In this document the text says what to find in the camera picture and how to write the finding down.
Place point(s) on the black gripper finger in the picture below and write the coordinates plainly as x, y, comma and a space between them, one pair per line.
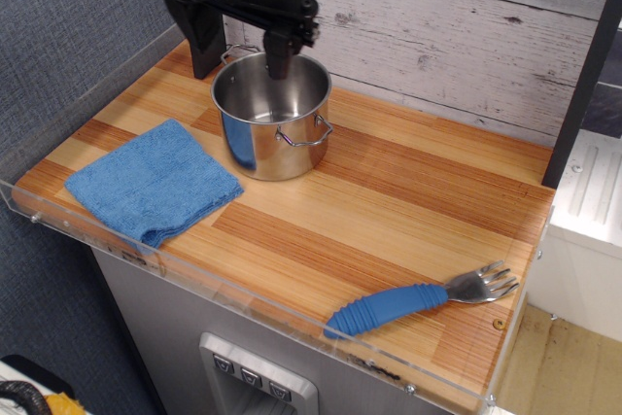
280, 45
201, 24

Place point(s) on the metal pot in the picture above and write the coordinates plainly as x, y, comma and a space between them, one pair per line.
274, 130

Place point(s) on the blue cloth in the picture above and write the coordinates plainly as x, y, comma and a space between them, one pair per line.
154, 187

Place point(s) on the grey cabinet front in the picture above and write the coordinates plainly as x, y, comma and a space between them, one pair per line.
166, 320

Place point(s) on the silver control panel with buttons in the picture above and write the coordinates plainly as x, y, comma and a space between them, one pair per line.
243, 382

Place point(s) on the white block beside table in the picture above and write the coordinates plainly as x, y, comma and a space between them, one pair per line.
576, 275

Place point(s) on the black and yellow object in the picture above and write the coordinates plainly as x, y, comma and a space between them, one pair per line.
28, 388

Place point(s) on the left black frame post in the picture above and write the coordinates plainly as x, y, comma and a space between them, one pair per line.
207, 57

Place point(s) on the black frame post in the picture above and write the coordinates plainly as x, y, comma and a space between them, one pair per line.
591, 70
207, 57

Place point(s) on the clear acrylic guard rail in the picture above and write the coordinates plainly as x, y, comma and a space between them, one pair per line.
435, 166

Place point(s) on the right black frame post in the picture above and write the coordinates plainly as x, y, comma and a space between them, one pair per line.
591, 70

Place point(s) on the blue handled metal fork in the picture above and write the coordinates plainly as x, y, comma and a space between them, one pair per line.
486, 284

